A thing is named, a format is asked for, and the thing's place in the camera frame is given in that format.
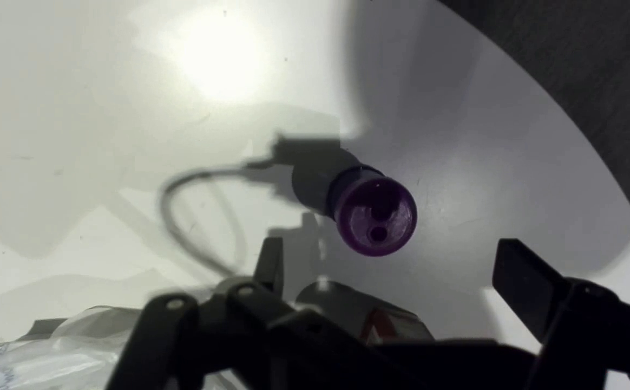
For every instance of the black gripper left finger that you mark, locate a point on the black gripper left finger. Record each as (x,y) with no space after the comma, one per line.
(185,338)

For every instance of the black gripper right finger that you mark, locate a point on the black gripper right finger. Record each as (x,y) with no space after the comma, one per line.
(596,338)

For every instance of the purple play dough tub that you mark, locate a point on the purple play dough tub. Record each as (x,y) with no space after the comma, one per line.
(374,212)

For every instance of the white plastic bag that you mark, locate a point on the white plastic bag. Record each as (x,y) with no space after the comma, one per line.
(46,354)

